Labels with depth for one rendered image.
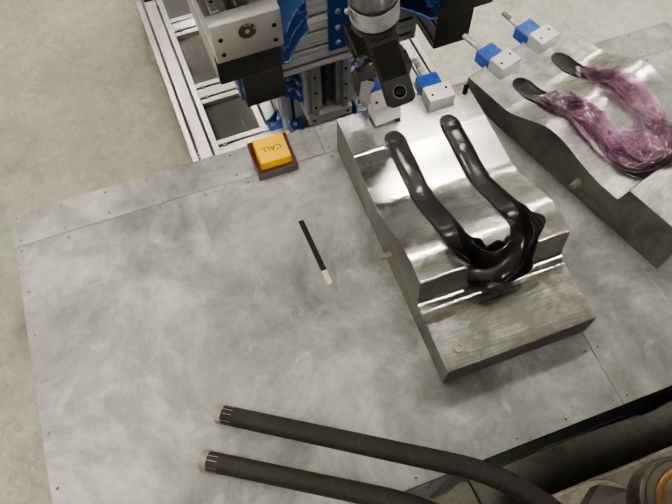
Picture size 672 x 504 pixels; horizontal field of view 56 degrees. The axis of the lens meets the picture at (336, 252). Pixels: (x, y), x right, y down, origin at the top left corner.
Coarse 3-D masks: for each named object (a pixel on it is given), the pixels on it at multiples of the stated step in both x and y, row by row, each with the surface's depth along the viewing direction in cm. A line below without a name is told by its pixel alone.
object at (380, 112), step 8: (376, 80) 114; (376, 88) 113; (376, 96) 111; (368, 104) 114; (376, 104) 111; (384, 104) 110; (376, 112) 111; (384, 112) 112; (392, 112) 113; (400, 112) 114; (376, 120) 113; (384, 120) 114
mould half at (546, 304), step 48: (384, 144) 114; (432, 144) 114; (480, 144) 114; (384, 192) 110; (528, 192) 105; (384, 240) 110; (432, 240) 100; (432, 288) 99; (480, 288) 103; (528, 288) 104; (576, 288) 104; (432, 336) 100; (480, 336) 100; (528, 336) 100
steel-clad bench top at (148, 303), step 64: (320, 128) 127; (128, 192) 120; (192, 192) 120; (256, 192) 120; (320, 192) 120; (64, 256) 114; (128, 256) 114; (192, 256) 114; (256, 256) 114; (576, 256) 113; (640, 256) 113; (64, 320) 109; (128, 320) 108; (192, 320) 108; (256, 320) 108; (320, 320) 108; (384, 320) 108; (640, 320) 107; (64, 384) 103; (128, 384) 103; (192, 384) 103; (256, 384) 103; (320, 384) 103; (384, 384) 103; (448, 384) 103; (512, 384) 102; (576, 384) 102; (640, 384) 102; (64, 448) 99; (128, 448) 99; (192, 448) 98; (256, 448) 98; (320, 448) 98; (448, 448) 98; (512, 448) 98
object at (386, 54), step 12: (396, 36) 95; (372, 48) 95; (384, 48) 95; (396, 48) 96; (372, 60) 97; (384, 60) 96; (396, 60) 96; (384, 72) 96; (396, 72) 96; (408, 72) 97; (384, 84) 97; (396, 84) 96; (408, 84) 97; (384, 96) 98; (396, 96) 97; (408, 96) 97
